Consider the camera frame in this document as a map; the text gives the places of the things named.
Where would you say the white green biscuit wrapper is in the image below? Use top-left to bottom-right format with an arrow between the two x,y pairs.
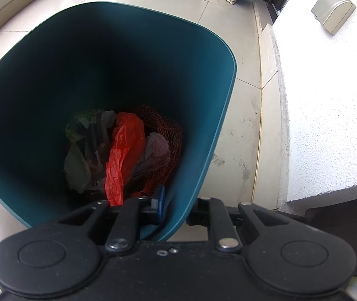
64,109 -> 118,193

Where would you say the red plastic bag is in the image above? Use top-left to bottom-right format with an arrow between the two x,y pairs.
106,112 -> 146,207

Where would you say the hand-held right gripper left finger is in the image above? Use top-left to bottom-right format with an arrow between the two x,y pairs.
57,186 -> 166,253

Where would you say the grey plastic bag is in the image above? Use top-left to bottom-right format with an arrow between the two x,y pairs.
131,132 -> 171,179

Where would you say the teal plastic bin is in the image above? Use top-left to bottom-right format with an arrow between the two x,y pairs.
0,2 -> 238,242

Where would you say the red mesh bag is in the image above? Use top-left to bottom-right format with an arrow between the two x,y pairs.
133,105 -> 183,195

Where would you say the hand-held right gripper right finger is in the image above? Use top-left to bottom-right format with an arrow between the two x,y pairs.
186,197 -> 295,253

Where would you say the grey wall socket cover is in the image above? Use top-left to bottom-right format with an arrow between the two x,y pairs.
311,0 -> 356,35

